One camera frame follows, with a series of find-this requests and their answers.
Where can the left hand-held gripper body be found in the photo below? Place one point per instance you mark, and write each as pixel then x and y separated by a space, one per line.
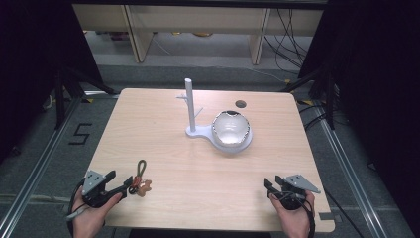
pixel 94 190

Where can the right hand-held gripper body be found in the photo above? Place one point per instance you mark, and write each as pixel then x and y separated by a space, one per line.
pixel 292 195

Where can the person's right hand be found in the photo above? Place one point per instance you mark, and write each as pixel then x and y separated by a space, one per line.
pixel 295 221

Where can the person's left hand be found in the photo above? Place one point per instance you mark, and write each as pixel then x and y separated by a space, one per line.
pixel 89 219

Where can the grey tape strip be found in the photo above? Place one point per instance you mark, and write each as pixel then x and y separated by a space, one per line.
pixel 328 216

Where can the silver metal bowl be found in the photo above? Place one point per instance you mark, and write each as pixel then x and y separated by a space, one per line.
pixel 230 129

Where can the dark round table grommet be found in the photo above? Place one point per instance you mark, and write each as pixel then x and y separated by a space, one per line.
pixel 240 104

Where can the black metal stand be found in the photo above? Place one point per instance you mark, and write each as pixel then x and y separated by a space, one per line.
pixel 60 99
pixel 329 99

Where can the white hook stand with tray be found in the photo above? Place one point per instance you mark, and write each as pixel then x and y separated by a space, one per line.
pixel 190 105

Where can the black curtain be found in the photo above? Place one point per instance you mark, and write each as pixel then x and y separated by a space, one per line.
pixel 36 66
pixel 379 82

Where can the aluminium floor rail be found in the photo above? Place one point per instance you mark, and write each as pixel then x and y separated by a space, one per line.
pixel 350 172
pixel 36 168

